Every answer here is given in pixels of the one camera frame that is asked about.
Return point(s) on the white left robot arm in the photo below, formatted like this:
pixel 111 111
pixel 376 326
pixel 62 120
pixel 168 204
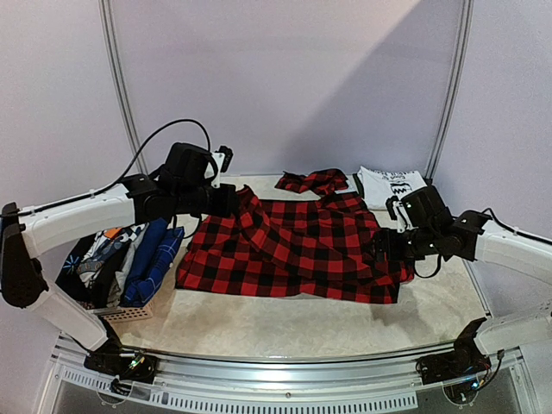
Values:
pixel 29 233

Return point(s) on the white orange printed garment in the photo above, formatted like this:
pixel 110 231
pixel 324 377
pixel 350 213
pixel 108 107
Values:
pixel 104 246

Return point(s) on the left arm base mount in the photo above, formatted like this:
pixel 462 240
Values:
pixel 125 364

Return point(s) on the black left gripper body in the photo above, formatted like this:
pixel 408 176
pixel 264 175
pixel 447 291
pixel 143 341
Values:
pixel 220 207

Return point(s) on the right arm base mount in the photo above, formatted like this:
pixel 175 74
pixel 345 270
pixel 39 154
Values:
pixel 464 359

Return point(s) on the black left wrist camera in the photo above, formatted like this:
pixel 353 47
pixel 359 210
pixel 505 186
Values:
pixel 223 157

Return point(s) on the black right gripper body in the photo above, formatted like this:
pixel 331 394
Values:
pixel 383 244

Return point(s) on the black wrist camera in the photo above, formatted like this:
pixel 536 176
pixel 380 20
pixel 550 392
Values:
pixel 223 157
pixel 394 211

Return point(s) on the pink plastic laundry basket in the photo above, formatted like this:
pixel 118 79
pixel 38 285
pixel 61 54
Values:
pixel 125 314

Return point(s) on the red black plaid garment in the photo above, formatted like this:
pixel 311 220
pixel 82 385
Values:
pixel 278 249

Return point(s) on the right aluminium frame post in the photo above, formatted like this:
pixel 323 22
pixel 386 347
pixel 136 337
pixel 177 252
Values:
pixel 454 81

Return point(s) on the black printed garment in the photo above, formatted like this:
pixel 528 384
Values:
pixel 93 296

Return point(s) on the white and green raglan shirt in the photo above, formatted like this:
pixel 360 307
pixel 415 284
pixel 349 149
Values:
pixel 376 186

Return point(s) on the blue garment in basket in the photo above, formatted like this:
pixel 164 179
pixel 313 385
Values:
pixel 153 258

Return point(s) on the left aluminium frame post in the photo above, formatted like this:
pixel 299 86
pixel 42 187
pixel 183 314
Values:
pixel 107 19

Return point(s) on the aluminium frame post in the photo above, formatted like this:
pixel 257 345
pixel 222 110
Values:
pixel 107 19
pixel 454 81

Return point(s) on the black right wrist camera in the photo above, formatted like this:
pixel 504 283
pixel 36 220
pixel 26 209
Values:
pixel 394 211

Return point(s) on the front aluminium rail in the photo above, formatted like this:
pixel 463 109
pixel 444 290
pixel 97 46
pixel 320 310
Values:
pixel 380 383

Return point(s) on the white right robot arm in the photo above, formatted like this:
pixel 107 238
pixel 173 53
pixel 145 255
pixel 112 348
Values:
pixel 476 236

